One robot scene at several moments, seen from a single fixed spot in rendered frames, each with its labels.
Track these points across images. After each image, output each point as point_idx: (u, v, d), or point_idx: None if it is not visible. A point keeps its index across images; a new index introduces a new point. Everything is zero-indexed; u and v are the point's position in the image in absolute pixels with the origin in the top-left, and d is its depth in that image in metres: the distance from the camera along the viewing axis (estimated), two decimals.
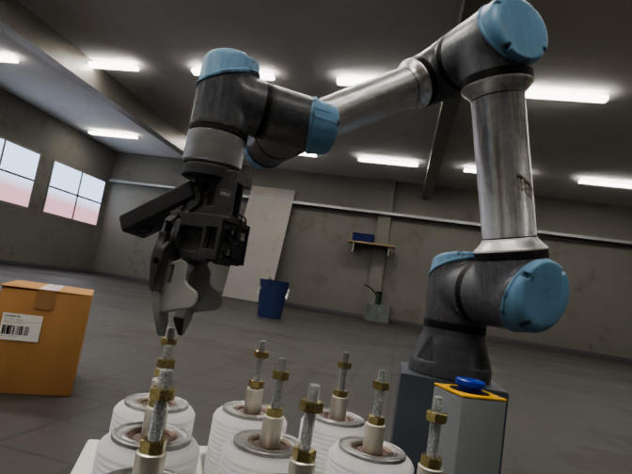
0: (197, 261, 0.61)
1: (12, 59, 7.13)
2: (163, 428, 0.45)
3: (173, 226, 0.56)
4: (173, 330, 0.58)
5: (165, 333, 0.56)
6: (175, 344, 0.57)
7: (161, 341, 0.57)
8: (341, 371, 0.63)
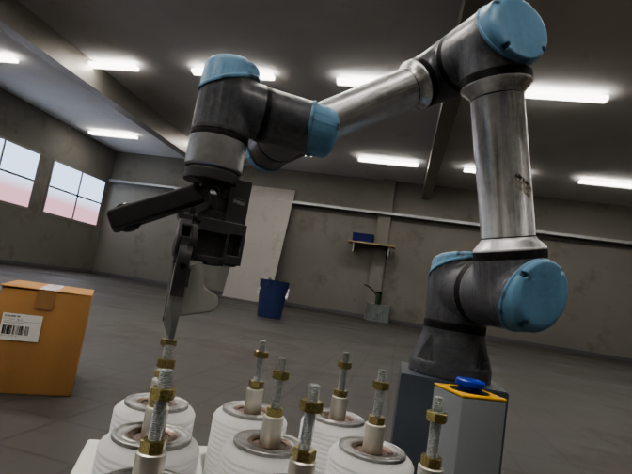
0: None
1: (12, 59, 7.13)
2: (163, 428, 0.45)
3: (191, 230, 0.56)
4: None
5: (174, 336, 0.56)
6: (167, 342, 0.58)
7: (172, 344, 0.57)
8: (341, 371, 0.63)
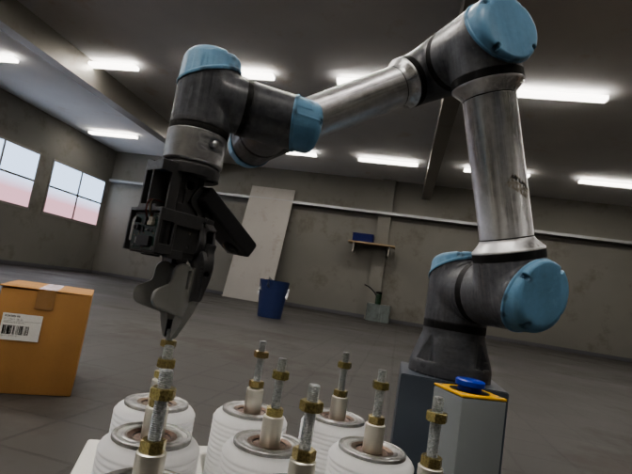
0: (192, 263, 0.57)
1: (12, 59, 7.13)
2: (163, 428, 0.45)
3: None
4: None
5: (165, 333, 0.58)
6: (162, 344, 0.57)
7: (171, 342, 0.58)
8: (341, 371, 0.63)
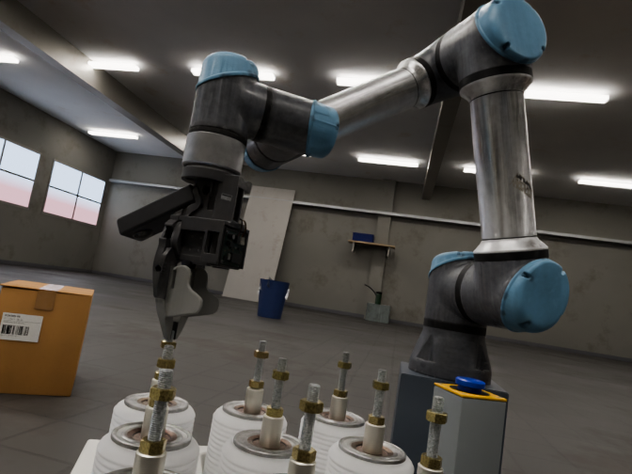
0: (194, 265, 0.60)
1: (12, 59, 7.13)
2: (163, 428, 0.45)
3: (173, 229, 0.56)
4: None
5: (170, 337, 0.57)
6: (164, 344, 0.58)
7: (175, 346, 0.57)
8: (341, 371, 0.63)
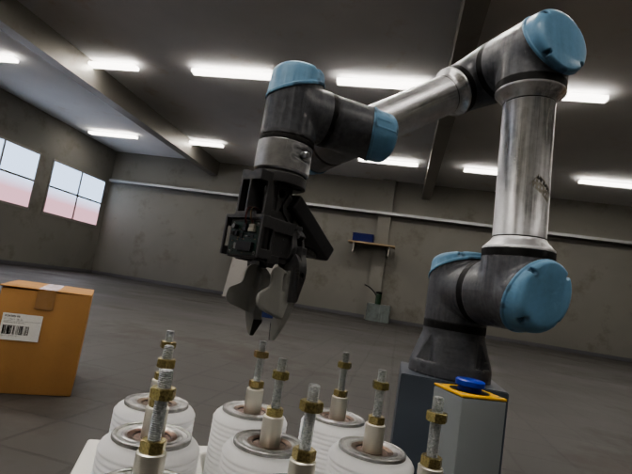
0: (285, 267, 0.60)
1: (12, 59, 7.13)
2: (163, 428, 0.45)
3: None
4: (166, 333, 0.57)
5: (250, 332, 0.62)
6: (164, 344, 0.58)
7: (175, 346, 0.57)
8: (341, 371, 0.63)
